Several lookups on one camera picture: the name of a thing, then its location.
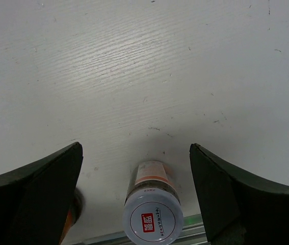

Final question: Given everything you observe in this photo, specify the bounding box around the white lid small jar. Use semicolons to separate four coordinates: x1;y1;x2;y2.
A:
122;160;183;244

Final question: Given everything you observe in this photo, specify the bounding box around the red lid sauce jar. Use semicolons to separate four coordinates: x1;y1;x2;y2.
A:
59;188;85;245

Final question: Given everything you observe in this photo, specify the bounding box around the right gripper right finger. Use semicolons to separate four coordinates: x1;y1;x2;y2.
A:
190;144;289;244

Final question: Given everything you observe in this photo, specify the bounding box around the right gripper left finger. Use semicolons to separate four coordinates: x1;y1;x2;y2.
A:
0;142;83;244

